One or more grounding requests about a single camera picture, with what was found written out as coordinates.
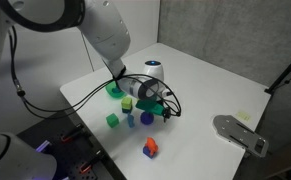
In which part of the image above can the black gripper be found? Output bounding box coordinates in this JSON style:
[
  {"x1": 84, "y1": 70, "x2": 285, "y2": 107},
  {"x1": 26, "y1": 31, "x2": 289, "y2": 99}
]
[{"x1": 160, "y1": 105, "x2": 173, "y2": 123}]

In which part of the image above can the purple bumpy ball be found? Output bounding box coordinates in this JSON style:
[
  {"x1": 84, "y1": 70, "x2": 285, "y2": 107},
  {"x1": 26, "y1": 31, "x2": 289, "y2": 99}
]
[{"x1": 139, "y1": 111, "x2": 155, "y2": 127}]

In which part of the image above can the orange toy figure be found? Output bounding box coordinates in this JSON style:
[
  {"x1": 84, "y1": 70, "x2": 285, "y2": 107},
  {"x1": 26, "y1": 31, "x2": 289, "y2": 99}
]
[{"x1": 144, "y1": 136, "x2": 159, "y2": 155}]

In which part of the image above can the blue toy figure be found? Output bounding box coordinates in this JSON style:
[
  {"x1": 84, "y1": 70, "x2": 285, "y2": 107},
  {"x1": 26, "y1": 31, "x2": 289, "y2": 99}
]
[{"x1": 126, "y1": 113, "x2": 136, "y2": 129}]

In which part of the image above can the blue block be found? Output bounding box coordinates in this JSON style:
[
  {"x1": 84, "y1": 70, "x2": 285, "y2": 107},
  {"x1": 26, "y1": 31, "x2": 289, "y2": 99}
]
[{"x1": 142, "y1": 146, "x2": 157, "y2": 160}]

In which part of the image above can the dark teal block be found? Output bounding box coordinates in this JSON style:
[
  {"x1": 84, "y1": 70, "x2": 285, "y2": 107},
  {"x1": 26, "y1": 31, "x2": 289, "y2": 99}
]
[{"x1": 121, "y1": 105, "x2": 133, "y2": 115}]

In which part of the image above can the yellow-green block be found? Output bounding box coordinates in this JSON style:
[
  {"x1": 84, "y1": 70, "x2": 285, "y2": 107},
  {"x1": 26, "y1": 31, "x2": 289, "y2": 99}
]
[{"x1": 121, "y1": 96, "x2": 133, "y2": 110}]

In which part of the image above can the green cube block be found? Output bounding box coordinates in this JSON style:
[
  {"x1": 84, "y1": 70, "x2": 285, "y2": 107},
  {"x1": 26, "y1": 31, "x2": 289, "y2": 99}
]
[{"x1": 105, "y1": 113, "x2": 120, "y2": 129}]

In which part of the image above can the small blue toy piece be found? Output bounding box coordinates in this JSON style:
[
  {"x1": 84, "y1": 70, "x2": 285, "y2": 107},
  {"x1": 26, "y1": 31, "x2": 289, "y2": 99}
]
[{"x1": 111, "y1": 85, "x2": 123, "y2": 95}]

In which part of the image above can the green plastic bowl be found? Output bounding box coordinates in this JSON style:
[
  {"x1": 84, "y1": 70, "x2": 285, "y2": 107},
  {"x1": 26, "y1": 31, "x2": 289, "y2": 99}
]
[{"x1": 105, "y1": 80, "x2": 128, "y2": 100}]

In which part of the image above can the grey metal mounting plate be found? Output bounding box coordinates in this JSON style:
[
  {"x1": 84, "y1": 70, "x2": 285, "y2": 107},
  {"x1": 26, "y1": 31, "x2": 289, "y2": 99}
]
[{"x1": 212, "y1": 114, "x2": 270, "y2": 159}]

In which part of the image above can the red and black clamp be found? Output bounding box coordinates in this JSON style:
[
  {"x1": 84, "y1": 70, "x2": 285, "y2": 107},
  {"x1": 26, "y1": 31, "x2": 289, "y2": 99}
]
[
  {"x1": 60, "y1": 123, "x2": 86, "y2": 144},
  {"x1": 79, "y1": 150, "x2": 106, "y2": 175}
]

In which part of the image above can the black perforated breadboard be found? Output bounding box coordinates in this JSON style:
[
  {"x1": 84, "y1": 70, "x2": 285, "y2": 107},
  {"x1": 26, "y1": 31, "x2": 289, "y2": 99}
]
[{"x1": 16, "y1": 110, "x2": 128, "y2": 180}]

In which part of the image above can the black tripod stand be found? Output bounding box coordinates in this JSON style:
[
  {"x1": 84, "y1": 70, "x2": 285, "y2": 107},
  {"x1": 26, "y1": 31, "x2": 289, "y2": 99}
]
[{"x1": 264, "y1": 48, "x2": 291, "y2": 96}]

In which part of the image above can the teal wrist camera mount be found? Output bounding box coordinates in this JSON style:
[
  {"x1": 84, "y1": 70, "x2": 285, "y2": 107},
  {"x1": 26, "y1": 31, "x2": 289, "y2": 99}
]
[{"x1": 135, "y1": 99, "x2": 165, "y2": 117}]

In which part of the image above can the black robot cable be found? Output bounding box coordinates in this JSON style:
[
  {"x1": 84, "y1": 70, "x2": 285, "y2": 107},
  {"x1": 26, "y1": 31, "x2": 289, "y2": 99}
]
[
  {"x1": 8, "y1": 25, "x2": 183, "y2": 118},
  {"x1": 8, "y1": 25, "x2": 183, "y2": 121}
]

